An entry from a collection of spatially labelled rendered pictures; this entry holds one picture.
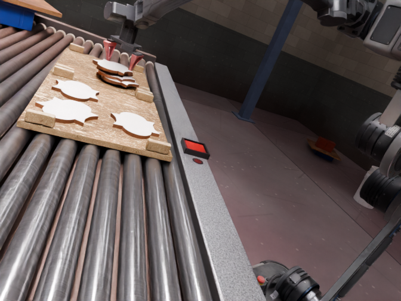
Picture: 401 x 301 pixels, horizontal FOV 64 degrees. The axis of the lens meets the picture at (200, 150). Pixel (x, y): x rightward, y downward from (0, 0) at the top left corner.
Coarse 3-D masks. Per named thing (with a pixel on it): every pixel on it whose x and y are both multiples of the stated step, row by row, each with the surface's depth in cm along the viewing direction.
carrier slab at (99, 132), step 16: (48, 80) 96; (64, 80) 101; (48, 96) 85; (96, 96) 99; (112, 96) 105; (128, 96) 111; (96, 112) 88; (112, 112) 92; (144, 112) 102; (32, 128) 69; (48, 128) 70; (64, 128) 72; (80, 128) 75; (96, 128) 79; (112, 128) 82; (160, 128) 95; (96, 144) 74; (112, 144) 75; (128, 144) 78; (144, 144) 81
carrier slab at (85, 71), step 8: (64, 56) 126; (72, 56) 130; (80, 56) 135; (88, 56) 140; (64, 64) 116; (72, 64) 120; (80, 64) 124; (88, 64) 128; (80, 72) 115; (88, 72) 118; (96, 72) 122; (136, 72) 147; (80, 80) 107; (88, 80) 110; (96, 80) 114; (136, 80) 134; (144, 80) 140; (112, 88) 112; (120, 88) 115; (128, 88) 119; (136, 88) 123; (144, 88) 128
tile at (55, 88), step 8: (56, 80) 96; (56, 88) 90; (64, 88) 91; (72, 88) 94; (80, 88) 96; (88, 88) 99; (64, 96) 89; (72, 96) 89; (80, 96) 91; (88, 96) 93
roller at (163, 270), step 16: (144, 64) 180; (144, 160) 81; (144, 176) 75; (160, 176) 73; (160, 192) 67; (160, 208) 62; (160, 224) 57; (160, 240) 54; (160, 256) 51; (160, 272) 48; (176, 272) 49; (160, 288) 45; (176, 288) 46
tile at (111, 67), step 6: (96, 60) 115; (102, 60) 119; (102, 66) 111; (108, 66) 114; (114, 66) 117; (120, 66) 121; (114, 72) 113; (120, 72) 114; (126, 72) 118; (132, 72) 121
